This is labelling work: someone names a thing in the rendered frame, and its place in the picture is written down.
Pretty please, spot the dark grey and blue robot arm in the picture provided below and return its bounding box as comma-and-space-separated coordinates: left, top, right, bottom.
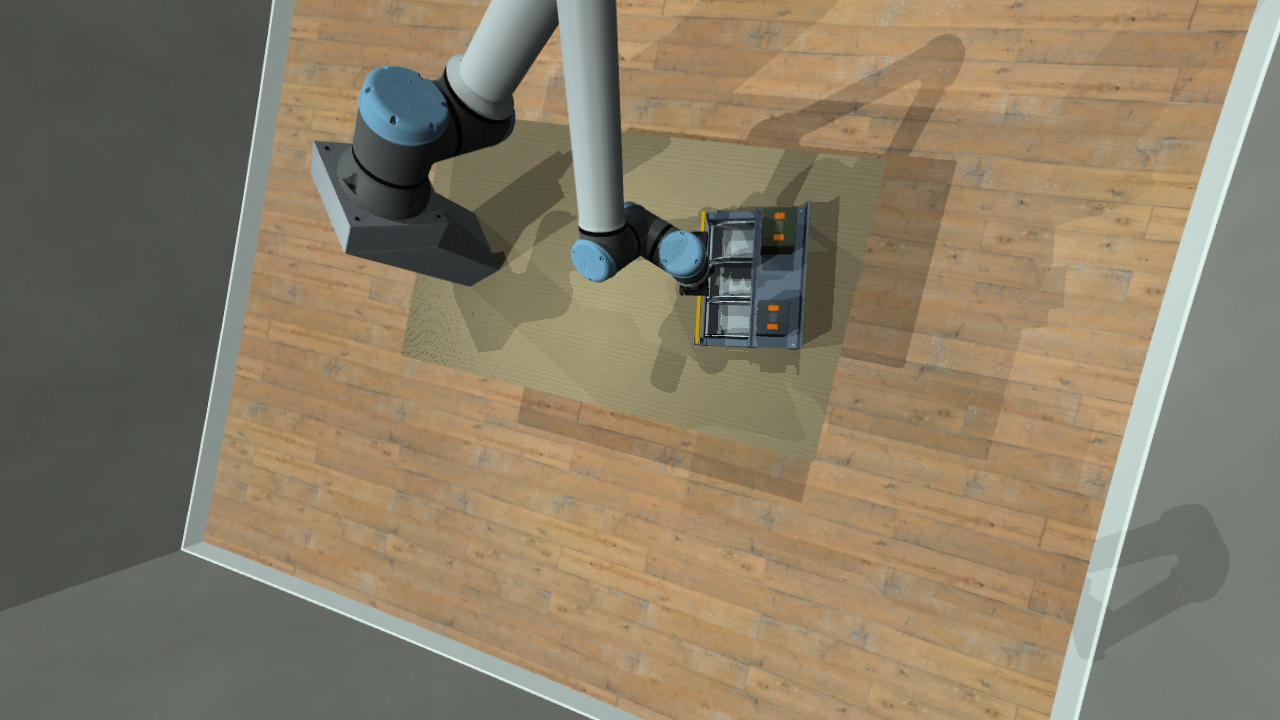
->
337, 0, 712, 287

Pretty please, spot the dark green case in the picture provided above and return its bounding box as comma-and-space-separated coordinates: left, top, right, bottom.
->
762, 208, 797, 255

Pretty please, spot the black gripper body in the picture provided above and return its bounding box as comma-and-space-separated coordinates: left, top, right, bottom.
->
678, 272, 710, 297

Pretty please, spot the dark grey tool case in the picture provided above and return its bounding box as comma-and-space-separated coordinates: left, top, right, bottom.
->
756, 300, 788, 337

